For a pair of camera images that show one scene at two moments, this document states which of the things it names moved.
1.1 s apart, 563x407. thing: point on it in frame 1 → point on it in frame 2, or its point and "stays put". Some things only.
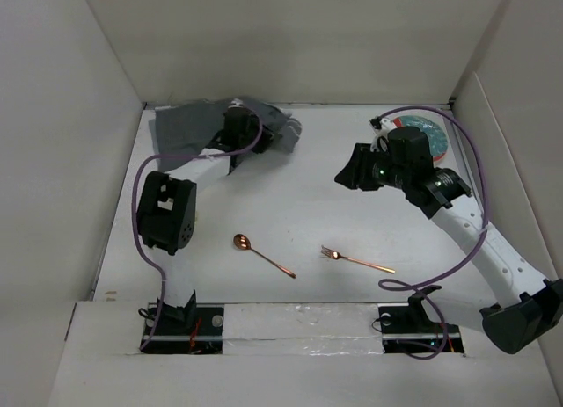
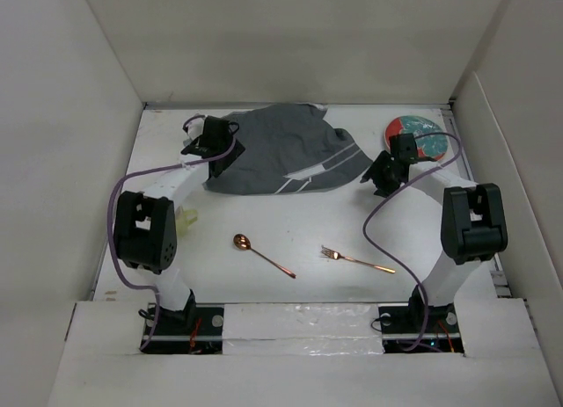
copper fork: x=337 y=256 stays put
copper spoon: x=244 y=243 stays put
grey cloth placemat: x=186 y=128 → x=288 y=148
